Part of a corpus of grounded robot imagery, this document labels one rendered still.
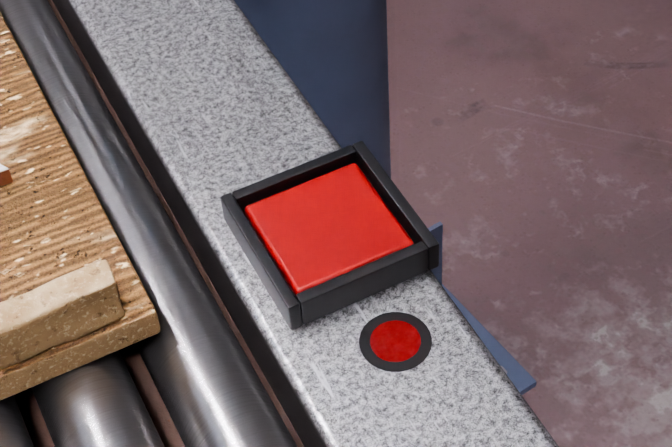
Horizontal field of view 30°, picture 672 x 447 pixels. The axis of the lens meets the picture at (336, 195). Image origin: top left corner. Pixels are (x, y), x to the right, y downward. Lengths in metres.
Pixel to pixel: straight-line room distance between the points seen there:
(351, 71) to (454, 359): 0.67
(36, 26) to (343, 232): 0.24
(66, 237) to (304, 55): 0.60
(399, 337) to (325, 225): 0.07
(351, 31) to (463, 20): 0.98
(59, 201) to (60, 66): 0.12
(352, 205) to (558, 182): 1.30
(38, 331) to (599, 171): 1.44
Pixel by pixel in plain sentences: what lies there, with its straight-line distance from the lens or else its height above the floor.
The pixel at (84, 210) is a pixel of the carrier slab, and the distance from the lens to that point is 0.60.
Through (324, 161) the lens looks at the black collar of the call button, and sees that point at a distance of 0.60.
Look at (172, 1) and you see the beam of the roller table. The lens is 0.73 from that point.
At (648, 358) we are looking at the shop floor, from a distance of 1.69.
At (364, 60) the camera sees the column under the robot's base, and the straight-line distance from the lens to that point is 1.20.
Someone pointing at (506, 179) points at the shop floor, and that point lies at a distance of 1.87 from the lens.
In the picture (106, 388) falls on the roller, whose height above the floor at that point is 0.92.
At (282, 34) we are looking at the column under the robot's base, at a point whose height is 0.63.
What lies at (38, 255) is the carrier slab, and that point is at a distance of 0.58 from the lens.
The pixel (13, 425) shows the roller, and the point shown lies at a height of 0.91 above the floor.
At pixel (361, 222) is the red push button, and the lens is 0.58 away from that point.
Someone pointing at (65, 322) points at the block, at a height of 0.95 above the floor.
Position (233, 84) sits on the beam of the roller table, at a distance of 0.67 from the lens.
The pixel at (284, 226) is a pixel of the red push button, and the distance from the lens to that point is 0.58.
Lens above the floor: 1.37
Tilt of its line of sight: 48 degrees down
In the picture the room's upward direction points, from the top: 4 degrees counter-clockwise
